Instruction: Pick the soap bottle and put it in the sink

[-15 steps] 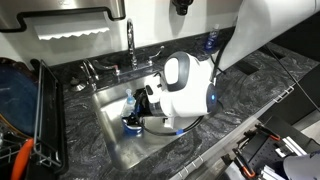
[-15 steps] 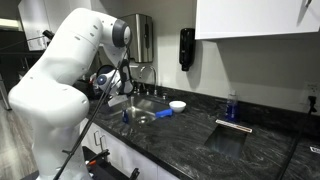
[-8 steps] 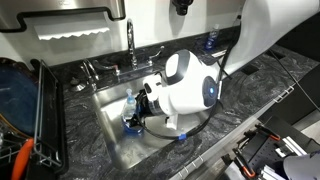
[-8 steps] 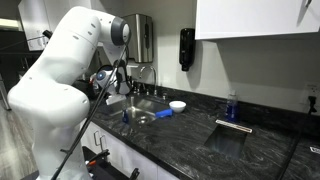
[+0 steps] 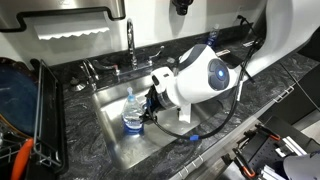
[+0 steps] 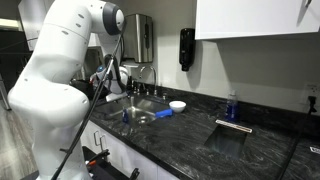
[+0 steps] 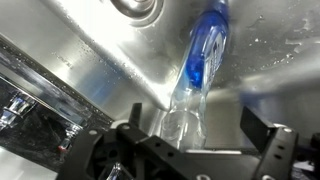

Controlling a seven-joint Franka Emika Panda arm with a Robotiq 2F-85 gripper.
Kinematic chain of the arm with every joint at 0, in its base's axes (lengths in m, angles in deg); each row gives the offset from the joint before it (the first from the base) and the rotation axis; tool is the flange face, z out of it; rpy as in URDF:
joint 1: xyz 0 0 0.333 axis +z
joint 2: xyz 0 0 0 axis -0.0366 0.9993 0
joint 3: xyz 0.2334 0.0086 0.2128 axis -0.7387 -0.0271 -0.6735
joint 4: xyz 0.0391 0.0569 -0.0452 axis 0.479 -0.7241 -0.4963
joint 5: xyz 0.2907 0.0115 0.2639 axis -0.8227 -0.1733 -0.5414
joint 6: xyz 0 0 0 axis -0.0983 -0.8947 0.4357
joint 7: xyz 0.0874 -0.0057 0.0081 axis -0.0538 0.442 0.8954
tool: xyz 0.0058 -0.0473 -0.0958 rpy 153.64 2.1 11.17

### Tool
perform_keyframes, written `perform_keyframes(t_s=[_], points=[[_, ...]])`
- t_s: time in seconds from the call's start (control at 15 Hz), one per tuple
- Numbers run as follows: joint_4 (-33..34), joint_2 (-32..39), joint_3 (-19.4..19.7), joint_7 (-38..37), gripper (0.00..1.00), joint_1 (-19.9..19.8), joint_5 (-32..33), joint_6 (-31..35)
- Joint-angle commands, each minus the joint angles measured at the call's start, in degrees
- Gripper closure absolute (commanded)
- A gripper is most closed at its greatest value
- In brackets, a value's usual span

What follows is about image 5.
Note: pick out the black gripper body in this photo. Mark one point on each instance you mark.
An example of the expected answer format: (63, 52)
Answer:
(153, 100)

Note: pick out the clear blue dish soap bottle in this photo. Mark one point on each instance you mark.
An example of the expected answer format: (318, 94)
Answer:
(132, 115)

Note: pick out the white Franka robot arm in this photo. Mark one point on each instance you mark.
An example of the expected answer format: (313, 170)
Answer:
(196, 76)

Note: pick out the stainless steel sink basin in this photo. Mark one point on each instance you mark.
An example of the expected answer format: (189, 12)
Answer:
(133, 150)

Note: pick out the small clear sink stopper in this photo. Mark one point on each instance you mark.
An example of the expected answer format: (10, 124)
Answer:
(170, 60)

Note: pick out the chrome gooseneck faucet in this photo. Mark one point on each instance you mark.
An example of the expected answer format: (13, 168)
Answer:
(131, 43)

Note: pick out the chrome side sprayer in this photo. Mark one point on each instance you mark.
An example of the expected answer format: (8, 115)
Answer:
(90, 78)

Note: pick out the round chrome counter cap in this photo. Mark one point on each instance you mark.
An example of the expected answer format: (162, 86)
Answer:
(76, 87)

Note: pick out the long white label strip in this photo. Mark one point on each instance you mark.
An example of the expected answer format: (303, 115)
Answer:
(222, 52)

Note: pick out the black dish rack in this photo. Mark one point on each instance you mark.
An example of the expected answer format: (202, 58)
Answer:
(50, 110)

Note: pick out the white paper towel sheet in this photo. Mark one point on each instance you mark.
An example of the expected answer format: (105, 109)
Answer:
(66, 30)

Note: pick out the black power plug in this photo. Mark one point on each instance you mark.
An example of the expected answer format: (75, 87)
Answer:
(241, 18)

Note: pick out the steel paper towel dispenser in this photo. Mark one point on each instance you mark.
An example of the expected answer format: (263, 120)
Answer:
(66, 5)

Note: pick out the dark blue plate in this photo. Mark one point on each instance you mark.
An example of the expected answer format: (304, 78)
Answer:
(16, 96)

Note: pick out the orange utensil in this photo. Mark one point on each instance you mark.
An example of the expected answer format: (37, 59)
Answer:
(21, 160)

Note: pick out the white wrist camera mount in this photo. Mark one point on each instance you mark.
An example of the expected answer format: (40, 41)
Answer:
(185, 113)

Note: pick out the black wall soap dispenser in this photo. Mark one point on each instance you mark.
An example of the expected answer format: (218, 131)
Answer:
(181, 6)

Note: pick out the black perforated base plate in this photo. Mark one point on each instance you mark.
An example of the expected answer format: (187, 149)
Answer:
(263, 151)

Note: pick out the aluminium frame rail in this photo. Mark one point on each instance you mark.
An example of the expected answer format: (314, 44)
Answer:
(270, 173)
(290, 146)

